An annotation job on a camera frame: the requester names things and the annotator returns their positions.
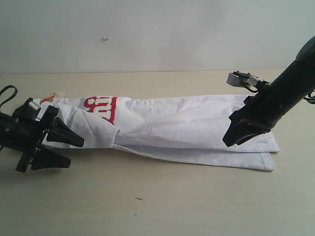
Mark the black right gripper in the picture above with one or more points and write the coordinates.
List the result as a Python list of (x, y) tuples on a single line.
[(258, 114)]

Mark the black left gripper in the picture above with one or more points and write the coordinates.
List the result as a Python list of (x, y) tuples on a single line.
[(31, 133)]

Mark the white t-shirt red lettering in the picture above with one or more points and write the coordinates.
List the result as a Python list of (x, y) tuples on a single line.
[(180, 129)]

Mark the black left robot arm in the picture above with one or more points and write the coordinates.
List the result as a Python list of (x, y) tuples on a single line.
[(8, 131)]

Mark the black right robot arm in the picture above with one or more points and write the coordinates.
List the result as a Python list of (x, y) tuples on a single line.
[(296, 82)]

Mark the orange neck tag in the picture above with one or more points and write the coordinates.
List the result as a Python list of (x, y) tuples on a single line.
[(52, 96)]

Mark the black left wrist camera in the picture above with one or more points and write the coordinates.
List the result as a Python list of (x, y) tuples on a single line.
[(32, 110)]

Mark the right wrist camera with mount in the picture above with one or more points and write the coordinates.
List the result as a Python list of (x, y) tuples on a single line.
[(246, 80)]

